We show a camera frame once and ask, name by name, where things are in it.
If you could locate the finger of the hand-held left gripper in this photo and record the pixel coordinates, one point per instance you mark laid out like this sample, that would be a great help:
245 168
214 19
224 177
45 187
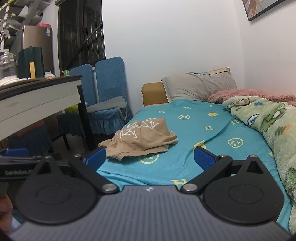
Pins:
16 152

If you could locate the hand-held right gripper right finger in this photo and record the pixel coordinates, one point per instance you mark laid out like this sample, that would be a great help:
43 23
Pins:
203 158

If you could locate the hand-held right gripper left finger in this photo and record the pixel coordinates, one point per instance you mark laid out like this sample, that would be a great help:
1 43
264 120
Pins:
96 158

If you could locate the tan printed t-shirt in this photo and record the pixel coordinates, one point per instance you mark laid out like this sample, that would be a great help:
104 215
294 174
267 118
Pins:
138 139

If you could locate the person's left hand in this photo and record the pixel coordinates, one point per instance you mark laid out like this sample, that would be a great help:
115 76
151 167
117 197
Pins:
5 209

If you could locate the dark blue covered stool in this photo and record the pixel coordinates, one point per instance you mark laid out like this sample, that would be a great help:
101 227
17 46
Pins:
30 140

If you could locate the teal smiley print bedsheet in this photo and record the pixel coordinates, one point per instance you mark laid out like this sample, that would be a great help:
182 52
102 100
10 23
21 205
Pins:
196 129

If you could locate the grey seat cushion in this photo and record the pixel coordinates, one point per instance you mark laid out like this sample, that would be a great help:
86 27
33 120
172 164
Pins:
106 104

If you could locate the green fruit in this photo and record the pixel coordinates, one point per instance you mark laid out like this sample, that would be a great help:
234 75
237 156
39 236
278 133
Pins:
71 109

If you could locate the white table with black legs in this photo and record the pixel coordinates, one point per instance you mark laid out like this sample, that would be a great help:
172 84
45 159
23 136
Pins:
39 97

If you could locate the white dishes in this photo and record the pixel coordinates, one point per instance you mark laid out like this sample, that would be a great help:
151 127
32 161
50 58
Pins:
9 81

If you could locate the grey pillow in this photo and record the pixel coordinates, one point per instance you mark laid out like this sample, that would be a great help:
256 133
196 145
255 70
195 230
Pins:
198 87

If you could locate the green cartoon print blanket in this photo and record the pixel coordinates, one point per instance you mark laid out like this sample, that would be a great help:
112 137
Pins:
272 125

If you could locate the pink fluffy blanket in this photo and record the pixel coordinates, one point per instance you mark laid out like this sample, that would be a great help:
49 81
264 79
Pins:
249 95

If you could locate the tall blue covered chair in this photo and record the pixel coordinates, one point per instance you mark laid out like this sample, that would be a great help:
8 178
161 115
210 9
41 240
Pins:
110 78

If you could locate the brown bed headboard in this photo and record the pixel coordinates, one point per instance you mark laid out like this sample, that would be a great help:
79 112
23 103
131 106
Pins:
153 93

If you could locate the small white container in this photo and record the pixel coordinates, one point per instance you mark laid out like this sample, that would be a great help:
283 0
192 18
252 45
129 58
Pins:
49 75

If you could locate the clear glass jar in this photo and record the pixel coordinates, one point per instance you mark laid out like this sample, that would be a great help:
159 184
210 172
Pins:
8 66

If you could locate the tan pillow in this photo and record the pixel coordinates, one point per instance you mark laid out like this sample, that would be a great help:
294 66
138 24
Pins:
219 70

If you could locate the green can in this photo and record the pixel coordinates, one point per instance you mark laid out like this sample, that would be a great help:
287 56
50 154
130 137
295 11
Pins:
66 73

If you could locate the silver refrigerator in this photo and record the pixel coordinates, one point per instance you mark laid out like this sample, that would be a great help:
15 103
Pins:
39 38

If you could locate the dark window with grille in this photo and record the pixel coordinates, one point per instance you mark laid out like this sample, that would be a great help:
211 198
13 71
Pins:
81 34

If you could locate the pink lid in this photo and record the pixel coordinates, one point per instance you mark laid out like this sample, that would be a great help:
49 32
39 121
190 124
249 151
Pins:
44 25

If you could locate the grey staircase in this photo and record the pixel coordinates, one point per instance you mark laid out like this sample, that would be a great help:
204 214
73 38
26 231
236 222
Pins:
20 14

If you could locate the framed wall picture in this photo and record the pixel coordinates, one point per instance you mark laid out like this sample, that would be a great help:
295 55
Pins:
259 7

